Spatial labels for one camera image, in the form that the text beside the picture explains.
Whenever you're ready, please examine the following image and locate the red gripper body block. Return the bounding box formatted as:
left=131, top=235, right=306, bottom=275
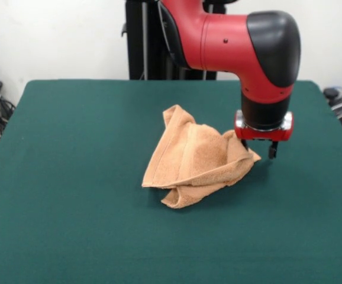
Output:
left=233, top=109, right=295, bottom=142

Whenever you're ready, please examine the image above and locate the dark green table cloth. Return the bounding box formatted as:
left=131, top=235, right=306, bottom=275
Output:
left=0, top=79, right=342, bottom=284

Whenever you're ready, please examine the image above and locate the tan terry towel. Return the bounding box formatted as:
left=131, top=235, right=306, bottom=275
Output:
left=141, top=104, right=262, bottom=209

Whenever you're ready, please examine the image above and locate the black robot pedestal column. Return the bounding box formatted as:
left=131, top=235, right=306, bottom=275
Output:
left=121, top=0, right=228, bottom=80

